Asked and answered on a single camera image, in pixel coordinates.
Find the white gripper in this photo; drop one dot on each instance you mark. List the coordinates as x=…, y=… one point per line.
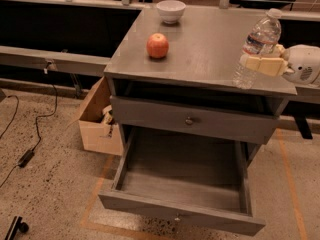
x=302, y=65

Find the cardboard box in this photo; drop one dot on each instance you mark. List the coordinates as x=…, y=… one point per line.
x=98, y=136

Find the closed grey top drawer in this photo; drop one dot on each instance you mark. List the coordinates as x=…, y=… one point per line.
x=218, y=123

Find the grey metal rail beam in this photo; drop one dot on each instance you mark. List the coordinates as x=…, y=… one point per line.
x=53, y=61

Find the open grey middle drawer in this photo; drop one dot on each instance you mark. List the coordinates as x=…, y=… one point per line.
x=189, y=179

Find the black caster wheel base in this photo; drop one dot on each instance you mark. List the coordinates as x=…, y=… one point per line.
x=17, y=225

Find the white ceramic bowl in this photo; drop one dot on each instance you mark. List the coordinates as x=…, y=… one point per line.
x=170, y=11

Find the grey wooden drawer cabinet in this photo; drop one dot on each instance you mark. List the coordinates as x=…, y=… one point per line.
x=198, y=68

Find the clear plastic water bottle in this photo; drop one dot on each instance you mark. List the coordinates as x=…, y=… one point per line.
x=262, y=40

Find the red apple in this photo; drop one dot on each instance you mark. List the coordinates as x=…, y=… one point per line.
x=157, y=46

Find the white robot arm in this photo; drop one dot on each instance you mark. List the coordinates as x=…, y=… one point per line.
x=299, y=64

